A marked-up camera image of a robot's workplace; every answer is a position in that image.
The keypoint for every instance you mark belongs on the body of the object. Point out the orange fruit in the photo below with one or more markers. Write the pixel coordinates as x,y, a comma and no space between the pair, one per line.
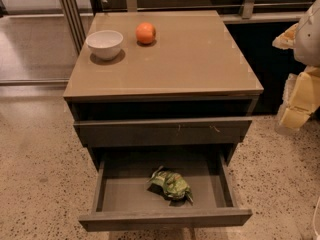
145,33

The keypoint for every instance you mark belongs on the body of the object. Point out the white ceramic bowl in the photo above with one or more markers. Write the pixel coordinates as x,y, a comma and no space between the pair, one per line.
105,44

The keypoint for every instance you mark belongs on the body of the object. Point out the closed top drawer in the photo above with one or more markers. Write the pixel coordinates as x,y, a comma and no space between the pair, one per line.
162,132

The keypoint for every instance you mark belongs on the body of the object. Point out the green jalapeno chip bag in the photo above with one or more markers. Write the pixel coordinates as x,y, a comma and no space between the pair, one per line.
173,185

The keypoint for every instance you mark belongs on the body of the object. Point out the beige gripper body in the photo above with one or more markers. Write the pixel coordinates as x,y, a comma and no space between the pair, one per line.
308,41

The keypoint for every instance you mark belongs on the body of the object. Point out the open middle drawer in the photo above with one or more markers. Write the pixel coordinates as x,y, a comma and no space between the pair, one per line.
125,199

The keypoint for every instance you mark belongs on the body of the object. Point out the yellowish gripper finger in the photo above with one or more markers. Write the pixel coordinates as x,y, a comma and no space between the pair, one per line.
286,39
292,119

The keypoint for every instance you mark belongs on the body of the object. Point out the grey drawer cabinet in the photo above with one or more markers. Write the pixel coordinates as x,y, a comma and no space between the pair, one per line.
193,69

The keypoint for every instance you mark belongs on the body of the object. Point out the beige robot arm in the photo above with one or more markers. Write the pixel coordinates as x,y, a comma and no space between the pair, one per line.
306,51

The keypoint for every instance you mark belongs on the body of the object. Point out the metal railing frame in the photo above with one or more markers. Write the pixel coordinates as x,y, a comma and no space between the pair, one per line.
247,20

